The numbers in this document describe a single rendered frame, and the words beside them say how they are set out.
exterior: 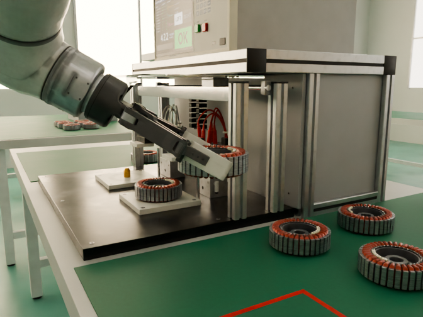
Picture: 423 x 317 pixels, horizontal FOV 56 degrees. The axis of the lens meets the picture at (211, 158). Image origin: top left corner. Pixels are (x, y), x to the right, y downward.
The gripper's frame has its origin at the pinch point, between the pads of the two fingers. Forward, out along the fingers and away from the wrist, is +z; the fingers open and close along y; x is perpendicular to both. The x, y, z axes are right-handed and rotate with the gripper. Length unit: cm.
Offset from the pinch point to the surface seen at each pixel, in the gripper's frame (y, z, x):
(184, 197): -30.2, 5.4, -14.1
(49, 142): -176, -51, -54
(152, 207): -23.2, -1.2, -18.0
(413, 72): -611, 370, 253
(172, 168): -55, 3, -14
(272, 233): -5.1, 17.9, -7.2
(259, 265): 1.4, 15.8, -11.7
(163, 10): -59, -21, 25
